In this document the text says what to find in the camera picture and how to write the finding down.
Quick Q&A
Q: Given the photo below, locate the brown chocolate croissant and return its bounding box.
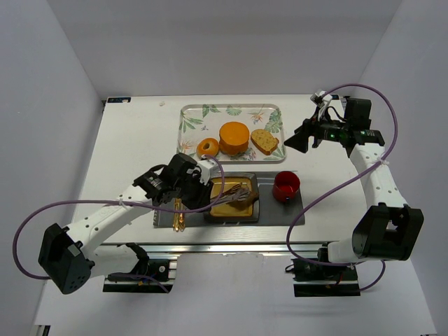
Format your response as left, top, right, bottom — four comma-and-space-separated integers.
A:
229, 188, 259, 209

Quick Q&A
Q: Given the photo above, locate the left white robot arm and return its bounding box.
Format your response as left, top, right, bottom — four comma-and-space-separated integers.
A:
38, 153, 223, 295

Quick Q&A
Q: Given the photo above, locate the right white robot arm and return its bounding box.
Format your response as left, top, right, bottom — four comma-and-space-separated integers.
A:
284, 94, 424, 266

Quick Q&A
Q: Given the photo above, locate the sliced loaf bread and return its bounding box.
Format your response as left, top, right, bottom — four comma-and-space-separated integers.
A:
251, 129, 279, 155

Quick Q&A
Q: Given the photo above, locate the gold spoon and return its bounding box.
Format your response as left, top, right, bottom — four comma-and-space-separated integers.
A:
178, 200, 186, 232

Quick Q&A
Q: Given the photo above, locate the red mug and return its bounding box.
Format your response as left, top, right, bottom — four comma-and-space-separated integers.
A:
272, 171, 300, 203

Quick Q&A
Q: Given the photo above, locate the square brown ceramic plate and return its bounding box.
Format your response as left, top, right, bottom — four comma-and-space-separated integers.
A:
203, 172, 260, 223

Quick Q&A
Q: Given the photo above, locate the floral serving tray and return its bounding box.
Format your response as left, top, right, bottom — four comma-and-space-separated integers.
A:
176, 104, 286, 164

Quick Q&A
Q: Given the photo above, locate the round orange sponge cake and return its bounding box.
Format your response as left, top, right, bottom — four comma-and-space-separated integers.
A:
219, 121, 250, 156

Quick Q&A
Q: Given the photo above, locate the grey striped placemat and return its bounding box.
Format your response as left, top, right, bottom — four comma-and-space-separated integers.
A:
152, 170, 307, 229

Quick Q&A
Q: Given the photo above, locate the blue label sticker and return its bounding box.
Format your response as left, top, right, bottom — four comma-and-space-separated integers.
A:
106, 97, 131, 104

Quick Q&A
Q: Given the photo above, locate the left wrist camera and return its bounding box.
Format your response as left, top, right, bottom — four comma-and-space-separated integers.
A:
197, 158, 220, 185

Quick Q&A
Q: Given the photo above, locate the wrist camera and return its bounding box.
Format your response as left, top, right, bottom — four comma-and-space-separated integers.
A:
197, 158, 220, 185
310, 90, 333, 120

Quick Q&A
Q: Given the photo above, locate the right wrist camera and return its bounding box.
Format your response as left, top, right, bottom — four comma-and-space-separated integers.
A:
310, 90, 333, 120

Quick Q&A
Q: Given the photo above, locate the glazed ring donut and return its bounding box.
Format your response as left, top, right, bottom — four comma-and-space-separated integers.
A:
196, 138, 220, 160

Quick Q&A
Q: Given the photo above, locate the aluminium frame rail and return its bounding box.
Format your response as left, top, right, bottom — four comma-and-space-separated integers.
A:
45, 240, 333, 281

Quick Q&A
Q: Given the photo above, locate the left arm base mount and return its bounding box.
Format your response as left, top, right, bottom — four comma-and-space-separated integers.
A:
103, 243, 175, 294

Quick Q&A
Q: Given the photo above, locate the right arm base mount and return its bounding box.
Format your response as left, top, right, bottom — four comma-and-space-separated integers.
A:
285, 242, 362, 298

